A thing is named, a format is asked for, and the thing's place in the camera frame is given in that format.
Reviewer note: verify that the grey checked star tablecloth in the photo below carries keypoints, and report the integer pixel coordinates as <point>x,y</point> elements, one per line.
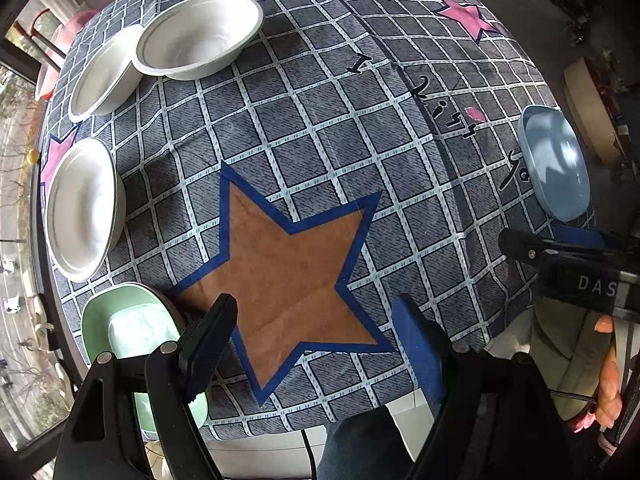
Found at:
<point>415,101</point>

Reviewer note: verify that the person right hand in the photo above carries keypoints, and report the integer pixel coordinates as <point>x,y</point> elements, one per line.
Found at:
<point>593,370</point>

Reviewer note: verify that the green square plate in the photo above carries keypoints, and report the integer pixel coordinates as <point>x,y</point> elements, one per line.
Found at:
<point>128,319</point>

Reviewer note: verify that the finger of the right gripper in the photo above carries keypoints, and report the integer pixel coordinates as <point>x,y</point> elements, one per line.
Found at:
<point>529,248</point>
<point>578,236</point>

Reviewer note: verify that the blue square plate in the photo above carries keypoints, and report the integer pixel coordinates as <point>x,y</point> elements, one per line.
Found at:
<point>553,158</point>

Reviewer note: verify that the white paper bowl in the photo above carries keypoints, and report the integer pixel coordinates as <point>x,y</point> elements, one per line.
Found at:
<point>108,79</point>
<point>197,38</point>
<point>86,209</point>

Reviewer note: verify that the person leg in jeans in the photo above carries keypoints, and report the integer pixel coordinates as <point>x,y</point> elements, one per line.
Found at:
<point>365,446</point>

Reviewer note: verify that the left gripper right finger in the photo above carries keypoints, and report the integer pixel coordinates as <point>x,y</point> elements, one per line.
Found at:
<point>426,345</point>

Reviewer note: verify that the red plastic bucket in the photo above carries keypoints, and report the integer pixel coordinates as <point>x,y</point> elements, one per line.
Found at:
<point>56,46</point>

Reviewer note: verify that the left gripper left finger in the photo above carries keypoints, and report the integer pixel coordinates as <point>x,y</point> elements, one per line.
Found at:
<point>201,347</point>

